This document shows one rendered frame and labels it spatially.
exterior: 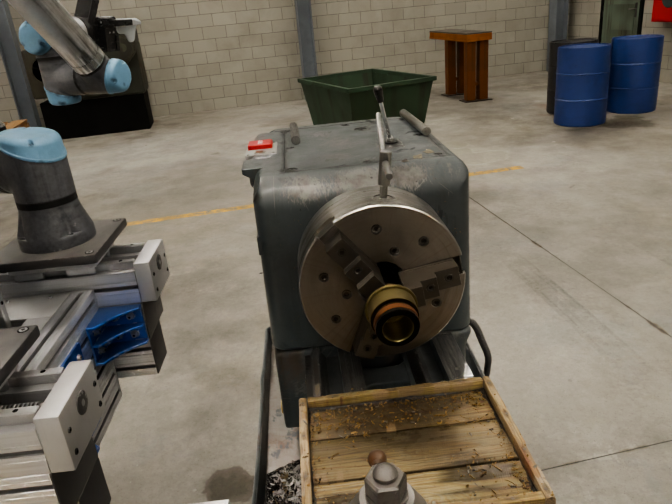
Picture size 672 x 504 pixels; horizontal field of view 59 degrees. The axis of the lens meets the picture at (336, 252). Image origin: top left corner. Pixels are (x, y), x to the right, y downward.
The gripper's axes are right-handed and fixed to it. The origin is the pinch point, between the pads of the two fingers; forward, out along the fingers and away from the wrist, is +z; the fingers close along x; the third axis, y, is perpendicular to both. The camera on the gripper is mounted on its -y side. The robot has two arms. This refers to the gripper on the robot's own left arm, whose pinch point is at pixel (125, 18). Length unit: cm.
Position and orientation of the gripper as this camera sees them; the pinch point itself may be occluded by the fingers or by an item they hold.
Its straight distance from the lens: 183.1
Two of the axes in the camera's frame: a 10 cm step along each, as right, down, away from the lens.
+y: -0.4, 9.0, 4.3
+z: 3.0, -4.0, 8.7
